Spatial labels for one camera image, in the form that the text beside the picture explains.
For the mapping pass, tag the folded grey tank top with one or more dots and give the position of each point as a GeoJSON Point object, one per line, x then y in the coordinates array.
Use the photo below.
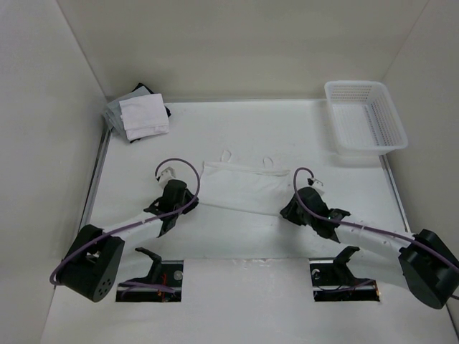
{"type": "Point", "coordinates": [112, 112]}

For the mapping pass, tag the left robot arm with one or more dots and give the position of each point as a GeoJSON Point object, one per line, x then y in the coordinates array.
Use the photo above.
{"type": "Point", "coordinates": [91, 264]}

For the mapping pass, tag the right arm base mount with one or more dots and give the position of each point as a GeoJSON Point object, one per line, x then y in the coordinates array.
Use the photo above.
{"type": "Point", "coordinates": [332, 280]}

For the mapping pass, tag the white plastic basket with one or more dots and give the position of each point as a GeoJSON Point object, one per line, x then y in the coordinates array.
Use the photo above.
{"type": "Point", "coordinates": [363, 118]}

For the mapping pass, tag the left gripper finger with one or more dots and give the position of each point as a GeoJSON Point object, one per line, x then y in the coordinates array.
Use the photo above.
{"type": "Point", "coordinates": [185, 209]}
{"type": "Point", "coordinates": [189, 197]}

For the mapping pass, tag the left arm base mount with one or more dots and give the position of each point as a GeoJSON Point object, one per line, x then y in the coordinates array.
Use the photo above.
{"type": "Point", "coordinates": [161, 284]}

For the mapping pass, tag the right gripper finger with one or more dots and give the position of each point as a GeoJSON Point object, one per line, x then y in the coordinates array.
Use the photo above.
{"type": "Point", "coordinates": [291, 208]}
{"type": "Point", "coordinates": [291, 215]}

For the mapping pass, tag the folded black tank top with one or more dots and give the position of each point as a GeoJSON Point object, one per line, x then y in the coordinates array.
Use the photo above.
{"type": "Point", "coordinates": [149, 91]}

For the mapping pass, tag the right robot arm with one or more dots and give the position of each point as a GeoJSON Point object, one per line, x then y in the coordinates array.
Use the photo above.
{"type": "Point", "coordinates": [421, 263]}

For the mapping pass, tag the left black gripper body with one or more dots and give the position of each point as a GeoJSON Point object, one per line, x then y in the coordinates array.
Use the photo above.
{"type": "Point", "coordinates": [179, 206]}

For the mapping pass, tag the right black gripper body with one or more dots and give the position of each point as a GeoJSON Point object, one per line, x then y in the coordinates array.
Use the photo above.
{"type": "Point", "coordinates": [306, 218]}

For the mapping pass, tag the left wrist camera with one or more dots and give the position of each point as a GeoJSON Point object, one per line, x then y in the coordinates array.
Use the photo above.
{"type": "Point", "coordinates": [165, 176]}

